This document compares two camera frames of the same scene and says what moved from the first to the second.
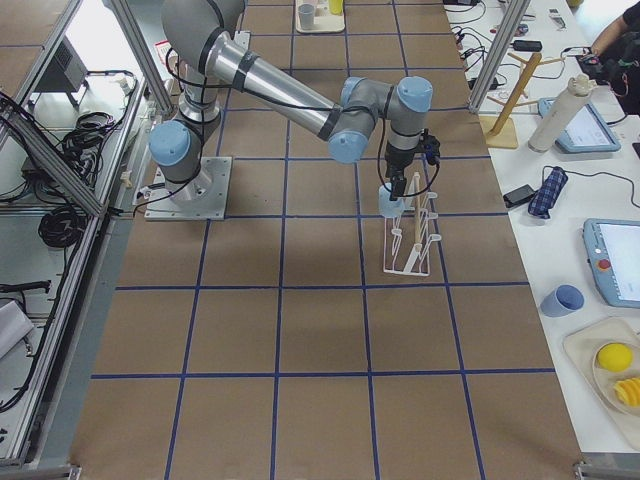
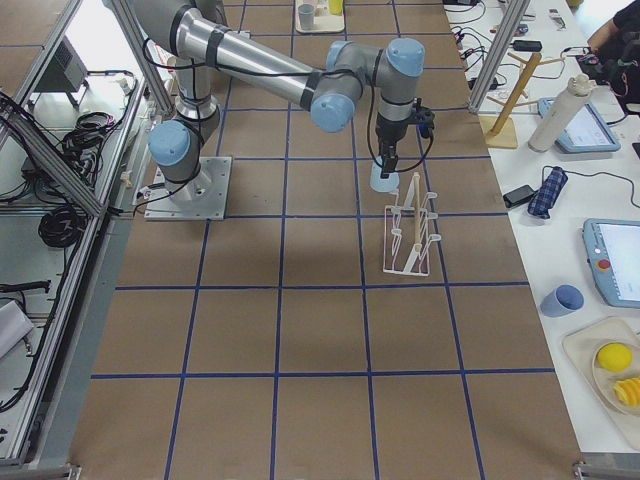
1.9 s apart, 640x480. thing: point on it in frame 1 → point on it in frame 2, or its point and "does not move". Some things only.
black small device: (518, 196) does not move
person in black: (619, 46) does not move
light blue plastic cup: (387, 207) → (383, 185)
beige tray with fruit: (607, 353) does not move
